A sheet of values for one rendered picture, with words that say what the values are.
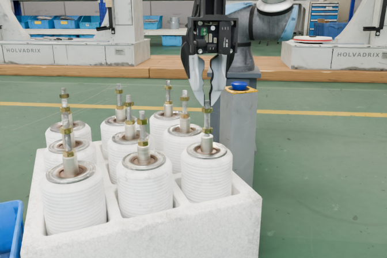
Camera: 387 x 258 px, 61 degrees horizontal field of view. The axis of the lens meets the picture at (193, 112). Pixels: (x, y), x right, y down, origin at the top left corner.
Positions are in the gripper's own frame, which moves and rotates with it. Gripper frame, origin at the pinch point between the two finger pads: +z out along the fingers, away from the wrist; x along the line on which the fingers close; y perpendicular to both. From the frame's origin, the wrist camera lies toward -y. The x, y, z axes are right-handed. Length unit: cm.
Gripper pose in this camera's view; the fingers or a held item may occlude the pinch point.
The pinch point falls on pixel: (206, 97)
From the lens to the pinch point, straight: 58.6
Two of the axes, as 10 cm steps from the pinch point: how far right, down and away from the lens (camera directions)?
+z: 0.0, 9.6, 2.9
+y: 1.1, 2.9, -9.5
